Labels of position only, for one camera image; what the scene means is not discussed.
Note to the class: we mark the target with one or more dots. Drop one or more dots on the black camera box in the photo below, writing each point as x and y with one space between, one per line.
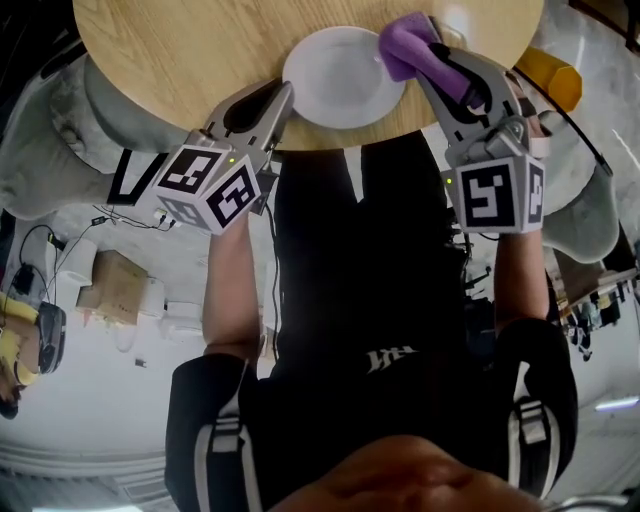
267 192

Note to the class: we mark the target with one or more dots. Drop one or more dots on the person's right hand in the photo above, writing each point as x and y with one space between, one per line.
526 107

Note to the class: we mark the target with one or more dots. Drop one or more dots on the person's black t-shirt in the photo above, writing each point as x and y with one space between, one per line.
370 400

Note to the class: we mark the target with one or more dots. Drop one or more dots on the yellow plastic stool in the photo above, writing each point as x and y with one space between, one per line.
555 80

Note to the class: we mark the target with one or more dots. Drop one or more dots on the brown cardboard box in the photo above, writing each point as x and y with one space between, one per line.
115 287

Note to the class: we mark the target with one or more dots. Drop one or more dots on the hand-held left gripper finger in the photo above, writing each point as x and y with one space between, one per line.
235 97
280 117

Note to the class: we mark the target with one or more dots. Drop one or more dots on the small black plug adapter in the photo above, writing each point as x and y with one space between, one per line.
140 361

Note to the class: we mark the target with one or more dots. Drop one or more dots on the white plate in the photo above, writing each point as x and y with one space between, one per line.
340 80

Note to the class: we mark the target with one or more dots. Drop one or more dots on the white cylindrical roll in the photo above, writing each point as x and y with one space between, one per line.
82 255
75 285

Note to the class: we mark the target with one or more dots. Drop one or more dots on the person's left forearm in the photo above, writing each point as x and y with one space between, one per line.
230 290

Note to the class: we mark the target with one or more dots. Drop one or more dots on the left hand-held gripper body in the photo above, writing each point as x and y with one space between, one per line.
210 190

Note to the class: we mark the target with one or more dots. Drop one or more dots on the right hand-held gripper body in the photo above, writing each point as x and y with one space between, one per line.
490 195

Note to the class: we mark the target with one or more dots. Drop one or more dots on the purple cloth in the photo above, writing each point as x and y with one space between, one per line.
400 50

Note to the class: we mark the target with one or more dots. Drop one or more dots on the grey upholstered chair black frame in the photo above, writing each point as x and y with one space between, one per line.
50 150
590 220

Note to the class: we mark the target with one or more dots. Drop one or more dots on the person's black trousers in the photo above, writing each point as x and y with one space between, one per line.
360 250

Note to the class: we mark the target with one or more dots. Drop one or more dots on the dark hanging clothes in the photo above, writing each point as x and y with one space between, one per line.
595 315

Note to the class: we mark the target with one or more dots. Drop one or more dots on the person's face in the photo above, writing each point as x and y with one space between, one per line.
410 480

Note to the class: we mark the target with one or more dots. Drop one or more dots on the white power strip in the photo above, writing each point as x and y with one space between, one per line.
164 219

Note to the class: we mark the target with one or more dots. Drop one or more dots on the person's right forearm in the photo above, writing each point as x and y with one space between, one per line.
517 280

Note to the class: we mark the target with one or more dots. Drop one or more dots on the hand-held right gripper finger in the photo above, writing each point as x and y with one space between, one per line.
452 117
495 82

